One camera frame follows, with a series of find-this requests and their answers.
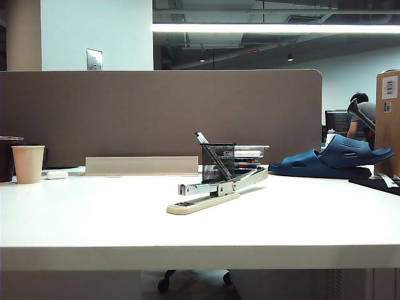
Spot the beige long-reach stapler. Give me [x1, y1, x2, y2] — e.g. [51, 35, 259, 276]
[166, 167, 269, 216]

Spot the black mesh pen holder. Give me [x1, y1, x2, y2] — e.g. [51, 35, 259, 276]
[194, 131, 234, 181]
[201, 142, 237, 184]

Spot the clear plastic document tray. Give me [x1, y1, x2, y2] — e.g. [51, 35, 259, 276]
[233, 144, 271, 166]

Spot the brown desk partition screen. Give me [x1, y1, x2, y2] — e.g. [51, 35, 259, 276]
[0, 69, 323, 169]

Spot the blue rubber slipper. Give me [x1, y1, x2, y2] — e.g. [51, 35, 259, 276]
[318, 134, 395, 169]
[267, 149, 373, 180]

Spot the black chair caster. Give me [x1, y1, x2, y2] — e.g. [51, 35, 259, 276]
[157, 269, 178, 294]

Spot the black computer monitor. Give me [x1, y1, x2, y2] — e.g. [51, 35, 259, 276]
[324, 109, 354, 138]

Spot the long ceiling light strip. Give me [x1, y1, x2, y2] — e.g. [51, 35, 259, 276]
[151, 23, 400, 34]

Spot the person in grey shirt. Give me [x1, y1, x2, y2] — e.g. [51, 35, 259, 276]
[346, 92, 378, 141]

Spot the grey metal bar tool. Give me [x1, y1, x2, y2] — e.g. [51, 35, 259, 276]
[347, 97, 377, 132]

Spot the beige paper cup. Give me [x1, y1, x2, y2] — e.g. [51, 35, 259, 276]
[11, 145, 46, 184]

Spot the black desk mat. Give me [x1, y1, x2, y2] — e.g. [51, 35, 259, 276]
[349, 174, 400, 197]

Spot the brown cardboard box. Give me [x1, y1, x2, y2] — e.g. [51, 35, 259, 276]
[374, 69, 400, 176]

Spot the silver metal strip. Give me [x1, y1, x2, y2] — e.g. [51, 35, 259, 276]
[376, 171, 400, 188]

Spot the dark lidded container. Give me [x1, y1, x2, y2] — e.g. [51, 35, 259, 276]
[0, 136, 25, 183]

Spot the beige desk cable flap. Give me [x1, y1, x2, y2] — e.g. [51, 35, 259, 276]
[85, 156, 199, 176]

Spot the metal wall switch plate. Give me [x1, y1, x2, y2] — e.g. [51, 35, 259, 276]
[86, 47, 104, 71]

